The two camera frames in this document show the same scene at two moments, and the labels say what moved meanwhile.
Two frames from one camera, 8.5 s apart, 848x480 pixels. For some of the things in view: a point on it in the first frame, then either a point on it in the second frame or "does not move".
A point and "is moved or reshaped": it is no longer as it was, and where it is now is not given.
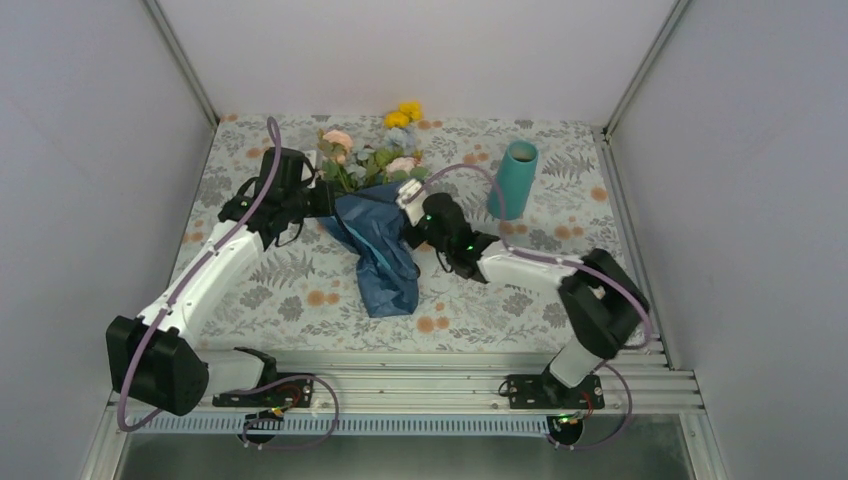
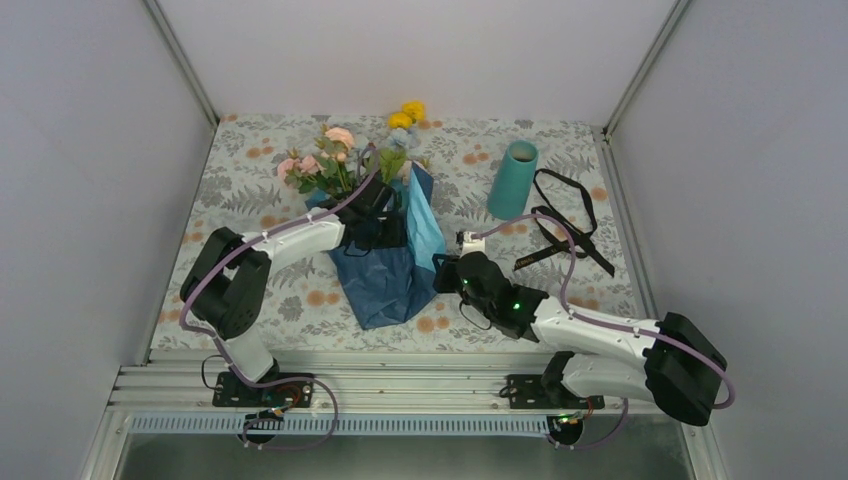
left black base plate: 289,389 does not move
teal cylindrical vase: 513,180 does not move
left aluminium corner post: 183,57 does not move
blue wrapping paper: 370,222 is moved or reshaped
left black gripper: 323,207 to 395,238
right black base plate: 537,391 does not move
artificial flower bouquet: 354,166 does not move
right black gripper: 412,239 to 444,268
